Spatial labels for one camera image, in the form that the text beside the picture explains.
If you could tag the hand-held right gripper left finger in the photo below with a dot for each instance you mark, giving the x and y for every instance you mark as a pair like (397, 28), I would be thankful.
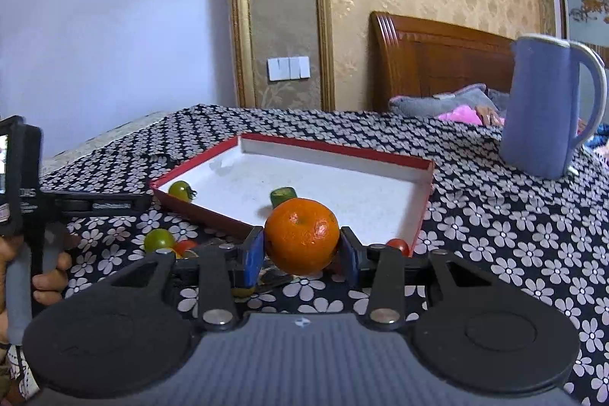
(255, 254)

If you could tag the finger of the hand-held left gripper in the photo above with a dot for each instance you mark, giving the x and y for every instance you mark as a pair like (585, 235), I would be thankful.
(104, 204)

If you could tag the dark floral tablecloth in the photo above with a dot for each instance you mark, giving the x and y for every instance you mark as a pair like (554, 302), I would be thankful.
(476, 215)

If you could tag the person's left hand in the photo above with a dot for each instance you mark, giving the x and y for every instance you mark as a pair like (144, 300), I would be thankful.
(50, 287)

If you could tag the gold wall moulding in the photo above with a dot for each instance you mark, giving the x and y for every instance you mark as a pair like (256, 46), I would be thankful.
(323, 6)
(243, 6)

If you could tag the orange tangerine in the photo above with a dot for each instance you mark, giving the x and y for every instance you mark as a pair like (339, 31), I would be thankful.
(299, 235)

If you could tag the green cucumber piece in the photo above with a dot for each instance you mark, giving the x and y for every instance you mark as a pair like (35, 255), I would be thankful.
(280, 195)

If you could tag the red cardboard tray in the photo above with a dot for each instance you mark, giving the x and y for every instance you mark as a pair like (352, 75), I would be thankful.
(333, 182)

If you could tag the blue electric kettle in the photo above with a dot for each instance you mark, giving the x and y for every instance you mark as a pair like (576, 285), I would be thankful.
(537, 111)

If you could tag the wardrobe sliding door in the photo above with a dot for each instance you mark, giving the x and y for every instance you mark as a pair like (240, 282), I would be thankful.
(587, 20)

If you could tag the red cherry tomato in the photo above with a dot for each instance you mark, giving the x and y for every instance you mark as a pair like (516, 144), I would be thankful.
(185, 246)
(398, 245)

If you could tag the wooden bed headboard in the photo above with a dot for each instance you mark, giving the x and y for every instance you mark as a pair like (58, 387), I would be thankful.
(428, 59)

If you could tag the brown cloth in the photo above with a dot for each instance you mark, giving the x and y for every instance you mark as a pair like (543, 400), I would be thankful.
(491, 117)

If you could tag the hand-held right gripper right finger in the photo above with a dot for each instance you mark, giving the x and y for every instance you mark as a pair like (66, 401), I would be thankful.
(348, 258)

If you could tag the striped colourful cloth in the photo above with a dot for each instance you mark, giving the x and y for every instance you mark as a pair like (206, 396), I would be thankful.
(594, 138)

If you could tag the pink cloth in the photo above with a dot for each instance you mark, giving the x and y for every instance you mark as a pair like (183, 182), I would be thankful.
(461, 115)

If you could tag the green tomato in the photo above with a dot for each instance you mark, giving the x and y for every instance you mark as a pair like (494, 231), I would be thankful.
(159, 239)
(180, 189)

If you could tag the white wall switch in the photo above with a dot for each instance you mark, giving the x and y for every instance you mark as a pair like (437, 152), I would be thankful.
(289, 68)

